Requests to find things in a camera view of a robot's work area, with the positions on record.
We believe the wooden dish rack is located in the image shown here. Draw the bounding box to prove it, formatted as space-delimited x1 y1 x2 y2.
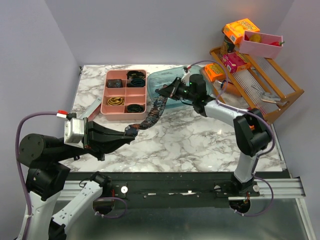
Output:
213 54 304 124

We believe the rolled black tie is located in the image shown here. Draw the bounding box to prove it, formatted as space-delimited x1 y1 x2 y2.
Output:
126 70 146 80
126 104 145 113

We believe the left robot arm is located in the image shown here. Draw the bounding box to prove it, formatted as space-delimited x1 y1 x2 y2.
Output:
17 113 135 240

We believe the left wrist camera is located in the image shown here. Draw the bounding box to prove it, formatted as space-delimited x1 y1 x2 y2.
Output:
63 118 85 149

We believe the blue transparent plastic tray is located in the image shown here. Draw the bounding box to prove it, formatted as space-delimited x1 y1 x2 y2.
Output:
147 65 213 100

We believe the pink silver flat box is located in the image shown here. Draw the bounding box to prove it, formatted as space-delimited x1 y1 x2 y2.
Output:
78 97 102 121

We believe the orange snack box middle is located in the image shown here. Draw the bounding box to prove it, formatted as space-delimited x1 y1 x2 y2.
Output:
204 63 226 82

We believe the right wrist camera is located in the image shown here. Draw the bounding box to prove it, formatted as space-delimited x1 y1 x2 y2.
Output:
181 66 191 85

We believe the pink compartment organizer tray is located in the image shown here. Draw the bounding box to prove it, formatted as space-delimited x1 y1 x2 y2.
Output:
100 69 148 121

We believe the floral patterned necktie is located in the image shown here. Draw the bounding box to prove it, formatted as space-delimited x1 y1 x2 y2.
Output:
124 95 168 137

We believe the orange snack box top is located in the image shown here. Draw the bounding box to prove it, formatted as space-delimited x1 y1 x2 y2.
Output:
223 18 260 44

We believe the pink snack box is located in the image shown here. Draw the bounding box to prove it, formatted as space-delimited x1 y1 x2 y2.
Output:
222 51 251 74

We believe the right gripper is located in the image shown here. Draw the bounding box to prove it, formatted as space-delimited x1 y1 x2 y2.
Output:
158 77 197 102

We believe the pink rectangular bin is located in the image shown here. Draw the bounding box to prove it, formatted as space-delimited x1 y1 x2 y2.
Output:
239 31 284 59

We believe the yellow toy fruit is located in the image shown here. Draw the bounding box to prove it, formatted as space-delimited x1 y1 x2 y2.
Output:
249 34 262 43

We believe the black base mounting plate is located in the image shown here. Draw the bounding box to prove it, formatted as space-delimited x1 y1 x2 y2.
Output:
67 171 262 210

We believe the aluminium rail frame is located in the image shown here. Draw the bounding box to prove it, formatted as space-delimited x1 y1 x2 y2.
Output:
28 177 316 240

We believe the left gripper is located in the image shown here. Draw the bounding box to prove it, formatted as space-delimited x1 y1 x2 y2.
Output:
53 115 136 161

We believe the purple cable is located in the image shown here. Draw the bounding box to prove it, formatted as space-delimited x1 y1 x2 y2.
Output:
14 109 128 240
187 59 276 217

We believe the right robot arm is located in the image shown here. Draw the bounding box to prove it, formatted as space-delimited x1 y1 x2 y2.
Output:
156 73 273 196

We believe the brown snack can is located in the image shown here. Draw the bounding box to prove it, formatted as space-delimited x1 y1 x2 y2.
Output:
220 28 235 56

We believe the rolled teal tie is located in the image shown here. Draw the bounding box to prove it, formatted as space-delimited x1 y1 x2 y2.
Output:
126 78 146 88

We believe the orange snack box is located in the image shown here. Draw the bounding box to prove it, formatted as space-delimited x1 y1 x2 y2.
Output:
204 63 226 82
223 18 260 44

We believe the orange bottle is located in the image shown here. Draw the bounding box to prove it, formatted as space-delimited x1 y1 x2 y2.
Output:
217 79 242 97

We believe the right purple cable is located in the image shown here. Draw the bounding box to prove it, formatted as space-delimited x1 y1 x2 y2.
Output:
187 59 276 217

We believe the red toy pepper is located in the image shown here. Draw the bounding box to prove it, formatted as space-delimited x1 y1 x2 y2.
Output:
270 41 285 47

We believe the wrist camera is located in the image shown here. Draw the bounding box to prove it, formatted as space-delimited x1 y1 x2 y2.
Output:
181 66 191 85
63 118 85 149

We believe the rolled dark floral tie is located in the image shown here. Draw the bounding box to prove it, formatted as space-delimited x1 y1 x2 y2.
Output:
106 79 123 88

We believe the rolled black tie top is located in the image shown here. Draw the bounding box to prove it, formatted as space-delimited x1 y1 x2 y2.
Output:
126 70 146 80

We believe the rolled black tie bottom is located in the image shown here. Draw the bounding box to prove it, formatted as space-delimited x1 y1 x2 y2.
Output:
126 104 145 113

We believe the rolled gold tie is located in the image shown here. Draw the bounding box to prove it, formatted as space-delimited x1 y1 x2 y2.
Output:
107 96 125 106

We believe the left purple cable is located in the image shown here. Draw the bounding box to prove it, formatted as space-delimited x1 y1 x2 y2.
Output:
14 109 128 240

